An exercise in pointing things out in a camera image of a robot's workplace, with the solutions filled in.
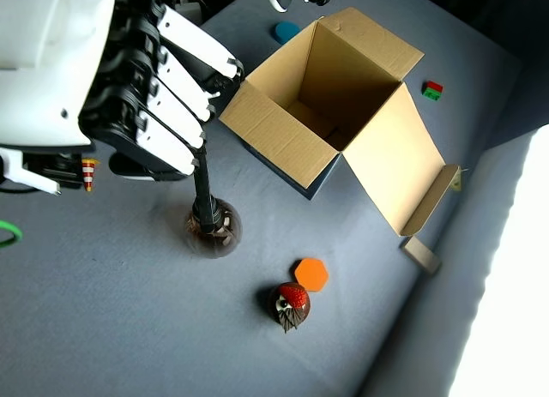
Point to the red and green block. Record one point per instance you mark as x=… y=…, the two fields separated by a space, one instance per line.
x=432 y=90

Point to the small pale yellow toy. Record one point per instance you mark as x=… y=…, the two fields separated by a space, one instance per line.
x=457 y=182

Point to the dark brown bottle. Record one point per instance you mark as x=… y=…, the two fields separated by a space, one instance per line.
x=214 y=238

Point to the open cardboard box blue base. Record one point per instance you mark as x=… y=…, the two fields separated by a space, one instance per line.
x=279 y=127

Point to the striped toy traffic cone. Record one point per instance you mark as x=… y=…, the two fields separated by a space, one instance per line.
x=88 y=174

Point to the teal round block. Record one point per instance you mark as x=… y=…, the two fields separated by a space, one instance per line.
x=286 y=31

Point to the orange hexagon block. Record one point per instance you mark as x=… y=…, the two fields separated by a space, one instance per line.
x=311 y=274

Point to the toy chocolate cake with strawberry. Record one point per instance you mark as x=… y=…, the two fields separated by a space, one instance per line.
x=291 y=304

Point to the grey-brown rectangular wooden block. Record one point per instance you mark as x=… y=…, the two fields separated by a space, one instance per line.
x=422 y=255

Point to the grey table cloth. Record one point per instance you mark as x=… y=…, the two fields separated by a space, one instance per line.
x=128 y=328

